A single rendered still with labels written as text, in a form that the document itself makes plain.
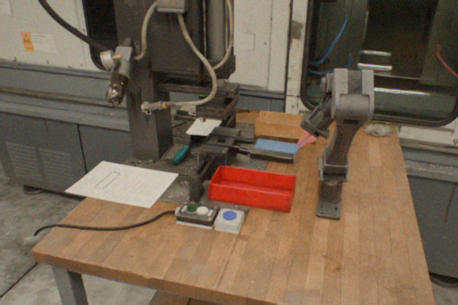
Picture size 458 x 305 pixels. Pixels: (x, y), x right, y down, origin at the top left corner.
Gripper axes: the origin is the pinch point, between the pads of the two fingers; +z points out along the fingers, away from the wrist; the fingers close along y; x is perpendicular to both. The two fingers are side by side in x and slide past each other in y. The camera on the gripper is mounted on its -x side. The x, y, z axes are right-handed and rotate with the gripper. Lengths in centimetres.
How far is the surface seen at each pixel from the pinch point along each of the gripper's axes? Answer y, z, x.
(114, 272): 25, 31, 58
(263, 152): 6.9, 14.4, -7.7
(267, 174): 4.1, 9.2, 12.7
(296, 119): 1.4, 7.4, -35.8
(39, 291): 55, 152, 1
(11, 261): 80, 167, -14
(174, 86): 45.3, 8.0, 2.2
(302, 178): -7.5, 8.0, 3.6
